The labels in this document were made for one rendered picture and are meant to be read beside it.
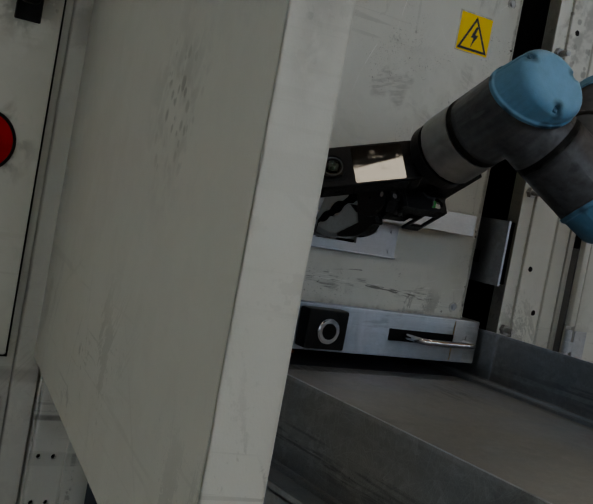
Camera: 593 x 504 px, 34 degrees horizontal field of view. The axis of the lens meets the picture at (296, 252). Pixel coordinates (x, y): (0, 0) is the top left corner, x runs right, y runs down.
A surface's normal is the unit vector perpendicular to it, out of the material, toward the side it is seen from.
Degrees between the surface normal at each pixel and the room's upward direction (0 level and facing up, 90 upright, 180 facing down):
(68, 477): 90
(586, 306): 90
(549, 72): 61
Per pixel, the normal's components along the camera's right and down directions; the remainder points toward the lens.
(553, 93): 0.55, -0.36
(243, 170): -0.92, -0.15
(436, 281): 0.52, 0.14
